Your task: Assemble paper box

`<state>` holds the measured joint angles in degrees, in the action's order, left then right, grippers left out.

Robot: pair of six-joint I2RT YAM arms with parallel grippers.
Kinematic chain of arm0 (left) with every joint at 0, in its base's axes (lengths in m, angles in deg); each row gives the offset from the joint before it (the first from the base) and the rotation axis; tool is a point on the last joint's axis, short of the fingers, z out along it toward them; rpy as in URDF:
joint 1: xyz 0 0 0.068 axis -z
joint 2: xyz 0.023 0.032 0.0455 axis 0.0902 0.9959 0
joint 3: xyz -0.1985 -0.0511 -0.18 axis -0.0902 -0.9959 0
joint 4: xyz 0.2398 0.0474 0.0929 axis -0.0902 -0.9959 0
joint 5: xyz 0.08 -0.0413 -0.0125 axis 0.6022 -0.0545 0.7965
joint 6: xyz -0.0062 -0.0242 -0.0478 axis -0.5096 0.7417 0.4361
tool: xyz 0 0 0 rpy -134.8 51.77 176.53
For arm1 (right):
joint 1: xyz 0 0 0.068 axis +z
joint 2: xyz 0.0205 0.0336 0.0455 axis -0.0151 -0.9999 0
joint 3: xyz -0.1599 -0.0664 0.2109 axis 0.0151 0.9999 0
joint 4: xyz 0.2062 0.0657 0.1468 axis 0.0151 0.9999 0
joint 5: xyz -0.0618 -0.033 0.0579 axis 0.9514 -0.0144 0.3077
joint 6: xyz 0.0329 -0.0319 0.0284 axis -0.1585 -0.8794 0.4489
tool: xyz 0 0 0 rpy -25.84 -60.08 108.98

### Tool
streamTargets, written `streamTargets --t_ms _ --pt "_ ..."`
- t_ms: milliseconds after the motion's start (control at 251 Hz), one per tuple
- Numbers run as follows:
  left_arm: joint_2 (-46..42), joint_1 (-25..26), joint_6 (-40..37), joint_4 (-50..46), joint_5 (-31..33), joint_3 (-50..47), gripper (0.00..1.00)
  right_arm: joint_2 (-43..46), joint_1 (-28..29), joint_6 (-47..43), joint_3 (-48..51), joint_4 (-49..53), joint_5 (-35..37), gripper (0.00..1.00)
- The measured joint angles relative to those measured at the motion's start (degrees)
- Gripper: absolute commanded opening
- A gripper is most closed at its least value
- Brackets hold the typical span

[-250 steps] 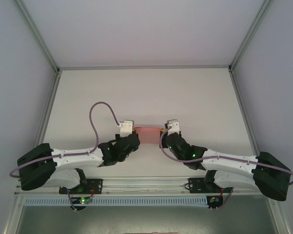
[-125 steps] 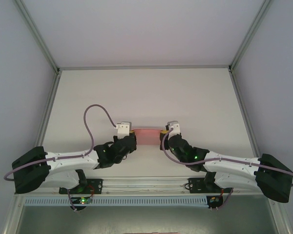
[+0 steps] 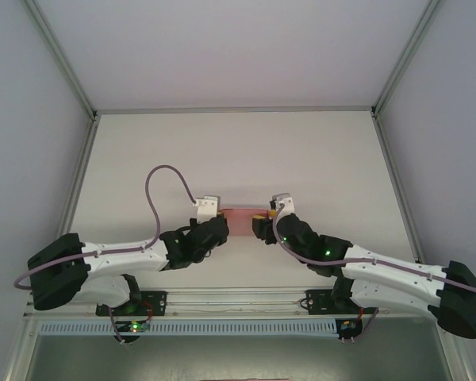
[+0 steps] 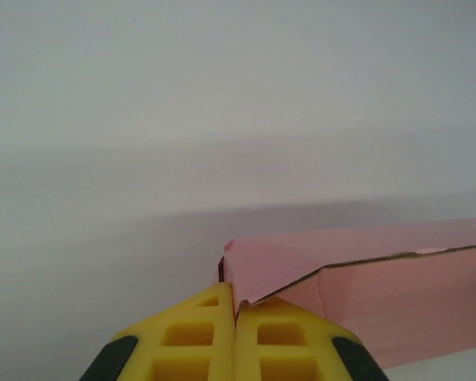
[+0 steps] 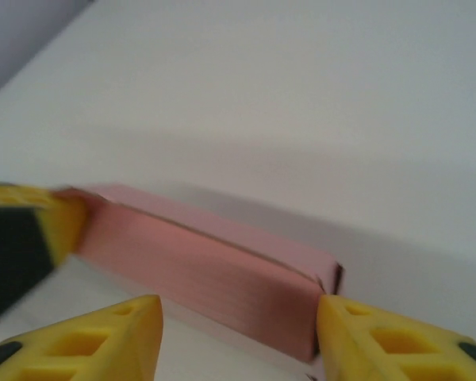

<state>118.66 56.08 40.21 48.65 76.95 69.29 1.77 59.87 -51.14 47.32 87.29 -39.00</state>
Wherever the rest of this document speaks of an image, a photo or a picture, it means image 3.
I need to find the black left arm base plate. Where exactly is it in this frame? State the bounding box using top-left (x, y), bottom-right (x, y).
top-left (95, 291), bottom-right (168, 318)

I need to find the aluminium side table rail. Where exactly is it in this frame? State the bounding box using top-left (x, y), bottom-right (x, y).
top-left (371, 114), bottom-right (476, 381)
top-left (6, 117), bottom-right (101, 381)

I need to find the short purple base cable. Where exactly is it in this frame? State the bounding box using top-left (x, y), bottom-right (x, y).
top-left (107, 305), bottom-right (127, 346)
top-left (351, 307), bottom-right (383, 344)

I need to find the white slotted cable duct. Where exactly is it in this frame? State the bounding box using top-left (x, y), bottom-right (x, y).
top-left (39, 320), bottom-right (338, 337)

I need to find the pink paper box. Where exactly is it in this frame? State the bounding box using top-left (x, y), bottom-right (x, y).
top-left (217, 204), bottom-right (273, 237)

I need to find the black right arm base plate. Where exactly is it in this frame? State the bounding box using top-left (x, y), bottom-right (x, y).
top-left (305, 289), bottom-right (383, 317)

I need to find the grey metal panel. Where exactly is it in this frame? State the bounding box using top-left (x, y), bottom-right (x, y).
top-left (27, 335), bottom-right (451, 381)

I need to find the aluminium upright frame post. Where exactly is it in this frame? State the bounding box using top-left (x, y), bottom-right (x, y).
top-left (23, 0), bottom-right (101, 122)
top-left (370, 0), bottom-right (445, 120)

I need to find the short aluminium table rail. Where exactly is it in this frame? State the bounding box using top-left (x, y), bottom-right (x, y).
top-left (94, 105), bottom-right (376, 116)

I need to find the small circuit board green light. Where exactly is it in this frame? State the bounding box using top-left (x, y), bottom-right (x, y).
top-left (117, 319), bottom-right (152, 334)

